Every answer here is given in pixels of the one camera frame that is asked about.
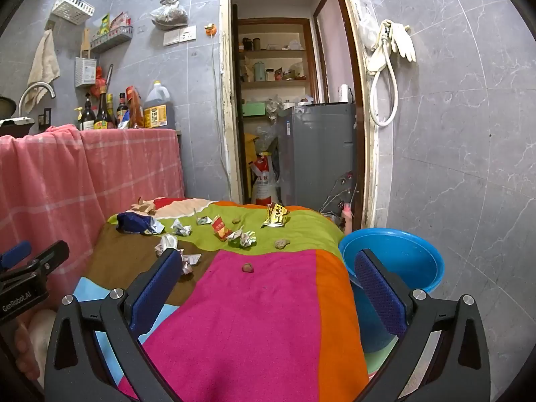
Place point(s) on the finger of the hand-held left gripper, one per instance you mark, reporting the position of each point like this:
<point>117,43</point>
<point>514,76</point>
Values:
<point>16,253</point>
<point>50,256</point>

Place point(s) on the pink checked cloth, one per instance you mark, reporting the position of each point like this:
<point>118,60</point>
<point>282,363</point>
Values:
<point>71,184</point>

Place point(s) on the worn white door frame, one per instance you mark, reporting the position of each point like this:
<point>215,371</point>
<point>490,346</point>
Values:
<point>226,92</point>

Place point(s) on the wooden shelf unit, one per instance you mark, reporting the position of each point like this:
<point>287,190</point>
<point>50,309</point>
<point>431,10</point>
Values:
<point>274,52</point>

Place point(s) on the orange wall plug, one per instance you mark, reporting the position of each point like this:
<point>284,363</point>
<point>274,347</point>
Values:
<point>211,29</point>

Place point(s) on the red snack wrapper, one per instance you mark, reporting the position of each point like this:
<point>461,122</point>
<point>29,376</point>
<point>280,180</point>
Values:
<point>220,228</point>

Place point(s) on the green thermos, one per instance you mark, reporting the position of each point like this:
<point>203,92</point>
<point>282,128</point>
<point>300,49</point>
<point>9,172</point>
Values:
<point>259,71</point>

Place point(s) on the white plastic wall basket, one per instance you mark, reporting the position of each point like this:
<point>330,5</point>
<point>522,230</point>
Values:
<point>73,7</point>

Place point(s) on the yellow bag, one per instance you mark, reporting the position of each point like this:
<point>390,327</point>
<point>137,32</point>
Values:
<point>250,142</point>

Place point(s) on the red white rice bag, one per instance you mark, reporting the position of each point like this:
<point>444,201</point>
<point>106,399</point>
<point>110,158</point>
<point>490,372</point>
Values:
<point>264,180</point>

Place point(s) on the wooden cutting board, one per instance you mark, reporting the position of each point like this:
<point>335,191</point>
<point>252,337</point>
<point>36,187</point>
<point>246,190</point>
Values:
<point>86,44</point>

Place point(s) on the dry twigs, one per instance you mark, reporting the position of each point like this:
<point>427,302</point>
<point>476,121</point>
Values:
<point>339,197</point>

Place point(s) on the white roll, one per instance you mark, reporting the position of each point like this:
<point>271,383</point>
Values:
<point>344,93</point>

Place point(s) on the tall dark bottle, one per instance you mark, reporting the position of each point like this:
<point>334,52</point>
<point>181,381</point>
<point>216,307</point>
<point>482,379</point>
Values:
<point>102,113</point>

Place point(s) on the green yellow packet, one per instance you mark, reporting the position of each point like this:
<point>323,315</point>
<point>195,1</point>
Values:
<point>104,24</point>

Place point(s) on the beige hanging towel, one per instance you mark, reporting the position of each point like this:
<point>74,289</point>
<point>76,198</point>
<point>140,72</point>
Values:
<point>44,67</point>

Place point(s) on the metal faucet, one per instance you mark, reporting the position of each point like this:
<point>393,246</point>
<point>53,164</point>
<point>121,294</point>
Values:
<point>37,90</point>

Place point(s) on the red white packet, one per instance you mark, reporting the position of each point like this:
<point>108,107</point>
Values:
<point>119,20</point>

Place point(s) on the small white green wrapper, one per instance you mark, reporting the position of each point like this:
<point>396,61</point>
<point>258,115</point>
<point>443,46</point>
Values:
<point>203,219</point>

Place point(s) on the green box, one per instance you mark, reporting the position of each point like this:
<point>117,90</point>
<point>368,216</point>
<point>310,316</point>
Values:
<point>253,109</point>

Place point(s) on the red capped dark bottle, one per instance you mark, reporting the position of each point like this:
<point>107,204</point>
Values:
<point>122,111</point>

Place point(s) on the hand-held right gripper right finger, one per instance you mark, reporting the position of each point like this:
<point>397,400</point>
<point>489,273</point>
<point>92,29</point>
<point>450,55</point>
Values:
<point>379,293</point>

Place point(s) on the grey wall shelf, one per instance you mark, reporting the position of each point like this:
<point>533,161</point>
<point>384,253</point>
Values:
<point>111,38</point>

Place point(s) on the dark wooden door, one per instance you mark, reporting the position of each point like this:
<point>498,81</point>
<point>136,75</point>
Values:
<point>238,104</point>

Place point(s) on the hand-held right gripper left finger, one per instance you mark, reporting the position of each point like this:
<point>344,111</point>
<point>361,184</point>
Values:
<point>155,289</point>

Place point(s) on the red plastic bag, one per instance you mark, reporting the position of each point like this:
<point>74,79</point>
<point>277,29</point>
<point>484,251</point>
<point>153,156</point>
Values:
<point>99,79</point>

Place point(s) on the blue snack bag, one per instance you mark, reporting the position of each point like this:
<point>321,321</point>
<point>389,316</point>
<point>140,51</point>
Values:
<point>134,222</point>

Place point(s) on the white utensil holder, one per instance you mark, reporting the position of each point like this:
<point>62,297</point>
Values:
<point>86,72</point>

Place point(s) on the person's left hand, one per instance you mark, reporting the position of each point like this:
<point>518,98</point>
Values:
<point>29,351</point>

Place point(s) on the hanging clear plastic bag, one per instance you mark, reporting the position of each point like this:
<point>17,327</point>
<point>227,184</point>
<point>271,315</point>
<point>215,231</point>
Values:
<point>169,11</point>

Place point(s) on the white wall switch panel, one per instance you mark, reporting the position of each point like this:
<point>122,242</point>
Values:
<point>180,36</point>

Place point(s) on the dark sauce bottle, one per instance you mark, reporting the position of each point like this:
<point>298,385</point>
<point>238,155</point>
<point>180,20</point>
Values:
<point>88,117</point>

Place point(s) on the small reddish brown lump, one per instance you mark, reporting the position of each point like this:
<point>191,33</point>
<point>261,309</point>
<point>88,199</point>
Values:
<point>247,267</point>

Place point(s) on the yellow red wrapper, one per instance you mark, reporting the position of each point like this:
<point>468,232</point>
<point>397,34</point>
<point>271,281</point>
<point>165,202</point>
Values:
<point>275,215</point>

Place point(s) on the black pan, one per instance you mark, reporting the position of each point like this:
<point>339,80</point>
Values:
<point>16,123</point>

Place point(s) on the multicolour patchwork blanket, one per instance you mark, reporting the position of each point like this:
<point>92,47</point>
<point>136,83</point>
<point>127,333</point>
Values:
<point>259,314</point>

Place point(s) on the blue plastic basin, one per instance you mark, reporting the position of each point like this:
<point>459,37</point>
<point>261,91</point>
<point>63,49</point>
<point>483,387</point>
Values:
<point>398,259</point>

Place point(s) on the large dark oil jug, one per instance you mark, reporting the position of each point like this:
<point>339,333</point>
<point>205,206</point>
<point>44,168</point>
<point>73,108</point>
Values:
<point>159,109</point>

